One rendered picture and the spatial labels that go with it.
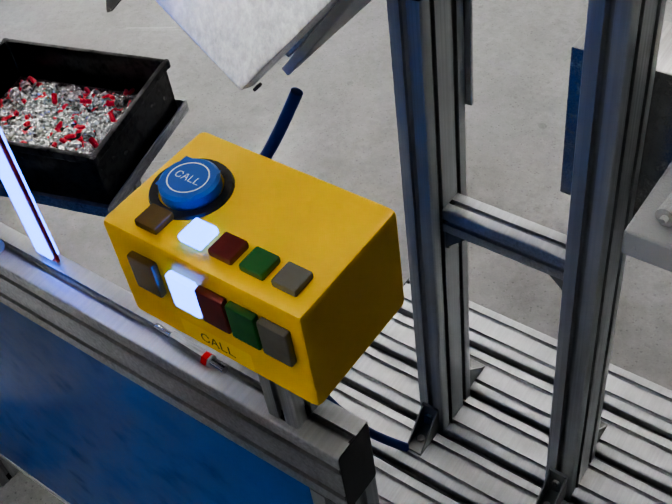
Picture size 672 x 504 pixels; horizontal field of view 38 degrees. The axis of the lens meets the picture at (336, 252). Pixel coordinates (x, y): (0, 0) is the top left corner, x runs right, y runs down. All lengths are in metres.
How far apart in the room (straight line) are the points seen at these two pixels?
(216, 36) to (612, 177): 0.44
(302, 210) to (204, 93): 1.94
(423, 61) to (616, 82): 0.23
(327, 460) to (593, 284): 0.54
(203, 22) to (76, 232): 1.35
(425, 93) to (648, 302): 0.94
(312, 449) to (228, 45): 0.40
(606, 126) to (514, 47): 1.54
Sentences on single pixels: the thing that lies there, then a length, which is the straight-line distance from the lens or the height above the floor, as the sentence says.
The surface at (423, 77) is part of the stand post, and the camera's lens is 1.11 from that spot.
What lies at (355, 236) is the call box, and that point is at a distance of 0.57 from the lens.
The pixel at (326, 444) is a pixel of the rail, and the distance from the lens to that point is 0.74.
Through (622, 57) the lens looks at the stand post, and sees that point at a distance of 0.97.
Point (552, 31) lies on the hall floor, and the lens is 2.61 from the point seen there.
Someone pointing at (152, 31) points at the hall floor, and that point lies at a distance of 2.80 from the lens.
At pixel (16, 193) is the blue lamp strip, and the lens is 0.87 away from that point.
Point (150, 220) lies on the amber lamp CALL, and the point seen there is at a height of 1.08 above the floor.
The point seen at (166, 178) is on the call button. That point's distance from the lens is 0.62.
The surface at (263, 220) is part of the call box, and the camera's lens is 0.59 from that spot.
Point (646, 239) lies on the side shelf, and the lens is 0.87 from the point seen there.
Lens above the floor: 1.48
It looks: 47 degrees down
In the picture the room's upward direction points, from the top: 9 degrees counter-clockwise
